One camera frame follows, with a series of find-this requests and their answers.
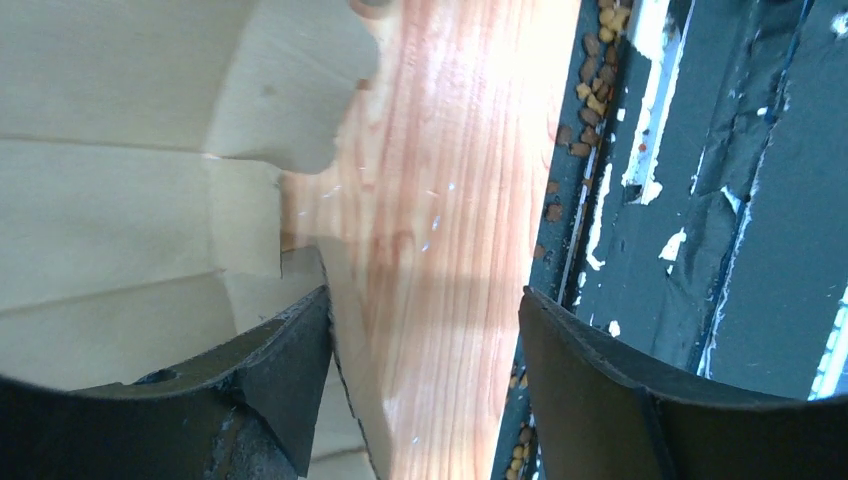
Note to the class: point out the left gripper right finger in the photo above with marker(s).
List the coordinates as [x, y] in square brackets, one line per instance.
[605, 410]

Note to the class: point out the white slotted cable duct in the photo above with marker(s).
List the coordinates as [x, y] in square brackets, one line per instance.
[831, 374]

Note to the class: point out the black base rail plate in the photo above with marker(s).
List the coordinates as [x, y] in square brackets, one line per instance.
[697, 206]

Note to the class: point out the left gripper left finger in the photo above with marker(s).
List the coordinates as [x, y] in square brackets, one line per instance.
[246, 409]

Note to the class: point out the brown cardboard box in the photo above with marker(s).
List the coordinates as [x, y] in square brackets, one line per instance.
[143, 150]

